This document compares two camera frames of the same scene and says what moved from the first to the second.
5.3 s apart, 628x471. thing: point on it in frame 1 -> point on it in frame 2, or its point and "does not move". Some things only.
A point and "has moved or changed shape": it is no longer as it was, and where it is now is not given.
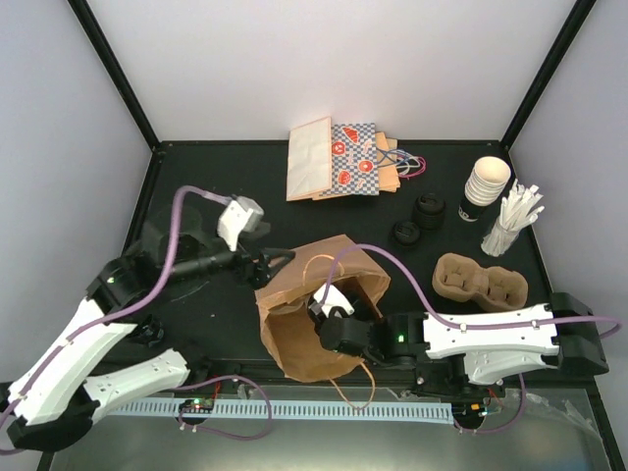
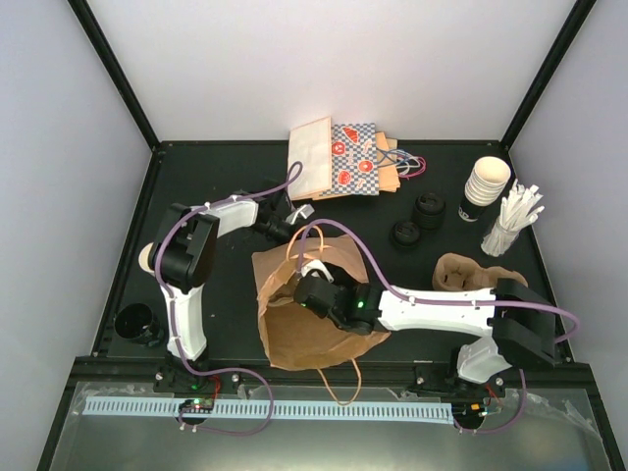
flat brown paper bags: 388,175 does not move
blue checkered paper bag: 354,160 does not move
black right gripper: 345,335 -> 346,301
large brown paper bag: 292,334 has moved or changed shape
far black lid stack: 429,211 does not move
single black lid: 406,234 does not move
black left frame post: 118,73 does not move
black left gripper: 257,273 -> 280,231
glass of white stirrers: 518,210 does not move
